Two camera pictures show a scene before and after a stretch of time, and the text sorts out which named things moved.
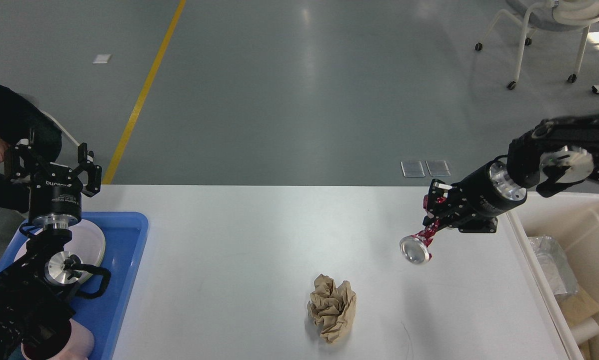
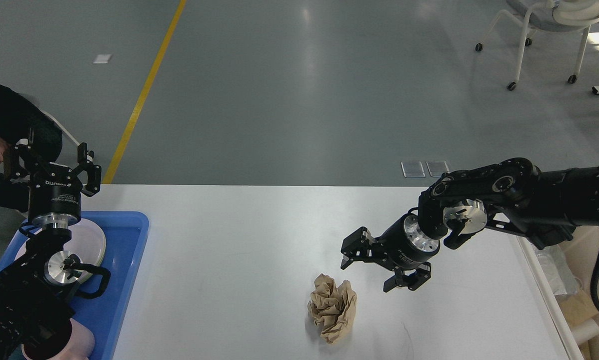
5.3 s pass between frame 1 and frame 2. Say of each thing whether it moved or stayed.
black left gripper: stayed
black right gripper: moved
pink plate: stayed
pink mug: stayed
